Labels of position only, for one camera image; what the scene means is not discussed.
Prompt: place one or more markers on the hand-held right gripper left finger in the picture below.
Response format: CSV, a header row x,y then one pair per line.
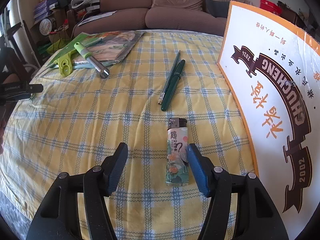
x,y
117,170

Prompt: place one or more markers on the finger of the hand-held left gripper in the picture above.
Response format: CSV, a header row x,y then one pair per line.
x,y
23,96
35,88

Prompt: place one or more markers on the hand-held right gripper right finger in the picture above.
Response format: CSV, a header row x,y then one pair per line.
x,y
197,170

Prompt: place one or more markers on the printed crane lighter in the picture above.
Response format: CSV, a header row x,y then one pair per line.
x,y
176,155

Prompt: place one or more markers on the lime green plastic tool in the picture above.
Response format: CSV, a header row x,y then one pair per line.
x,y
64,66

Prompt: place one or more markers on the green plastic piece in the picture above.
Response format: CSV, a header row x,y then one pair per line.
x,y
72,42

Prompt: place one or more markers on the dark green fountain pen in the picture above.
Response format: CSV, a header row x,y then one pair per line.
x,y
173,86

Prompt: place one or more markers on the green sushi seaweed packet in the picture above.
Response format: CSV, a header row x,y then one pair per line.
x,y
112,45

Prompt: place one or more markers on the green pencil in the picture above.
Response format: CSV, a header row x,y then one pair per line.
x,y
175,63

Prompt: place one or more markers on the printed cardboard box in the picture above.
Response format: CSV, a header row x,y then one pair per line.
x,y
270,80

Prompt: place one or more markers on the person's leg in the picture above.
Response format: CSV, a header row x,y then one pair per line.
x,y
10,76

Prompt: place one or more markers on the green bag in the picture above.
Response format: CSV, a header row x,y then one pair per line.
x,y
57,47

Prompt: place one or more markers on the yellow checked tablecloth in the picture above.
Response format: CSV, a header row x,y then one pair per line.
x,y
100,120

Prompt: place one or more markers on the pale blue packet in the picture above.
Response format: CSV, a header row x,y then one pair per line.
x,y
83,65

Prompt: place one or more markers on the round tin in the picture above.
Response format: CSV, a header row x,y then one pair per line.
x,y
47,27

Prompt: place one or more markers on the stack of purple boxes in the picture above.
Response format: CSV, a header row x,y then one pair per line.
x,y
45,8

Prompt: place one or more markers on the papers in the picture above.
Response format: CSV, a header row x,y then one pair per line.
x,y
96,17

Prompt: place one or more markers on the white grey appliance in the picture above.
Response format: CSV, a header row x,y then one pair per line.
x,y
80,2

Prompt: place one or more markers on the brown sofa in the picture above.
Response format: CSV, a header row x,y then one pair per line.
x,y
130,17

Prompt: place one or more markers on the dark grey pillow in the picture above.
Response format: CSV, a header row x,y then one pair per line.
x,y
216,8

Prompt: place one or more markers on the red box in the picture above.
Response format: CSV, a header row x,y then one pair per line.
x,y
270,6

